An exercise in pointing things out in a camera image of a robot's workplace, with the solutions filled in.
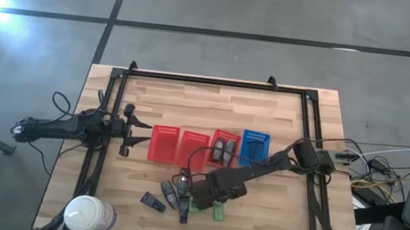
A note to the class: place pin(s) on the small green container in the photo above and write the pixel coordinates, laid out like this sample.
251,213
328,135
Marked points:
218,212
194,208

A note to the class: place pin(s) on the dark tube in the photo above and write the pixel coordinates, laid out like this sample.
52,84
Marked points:
153,202
183,212

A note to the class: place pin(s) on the red plastic basket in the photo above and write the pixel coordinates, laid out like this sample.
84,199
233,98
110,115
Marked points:
236,142
163,145
190,144

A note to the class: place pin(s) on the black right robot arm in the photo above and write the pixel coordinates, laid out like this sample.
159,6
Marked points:
261,168

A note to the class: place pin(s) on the white plastic jar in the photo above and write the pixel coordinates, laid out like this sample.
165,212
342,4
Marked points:
87,214

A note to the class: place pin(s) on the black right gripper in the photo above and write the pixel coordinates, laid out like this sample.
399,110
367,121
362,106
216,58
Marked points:
215,191

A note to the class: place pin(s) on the grey travel shampoo bottle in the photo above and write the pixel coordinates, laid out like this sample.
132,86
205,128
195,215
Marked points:
228,153
168,193
182,185
217,149

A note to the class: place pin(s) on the blue plastic basket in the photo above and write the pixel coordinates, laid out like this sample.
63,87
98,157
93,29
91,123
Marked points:
260,154

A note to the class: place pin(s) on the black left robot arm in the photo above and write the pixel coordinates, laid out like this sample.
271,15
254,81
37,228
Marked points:
56,127

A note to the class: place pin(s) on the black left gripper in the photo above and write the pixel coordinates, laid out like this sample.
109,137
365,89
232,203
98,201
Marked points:
118,130

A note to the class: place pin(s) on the black aluminium rig frame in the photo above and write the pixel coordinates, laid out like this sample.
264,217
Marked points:
212,81

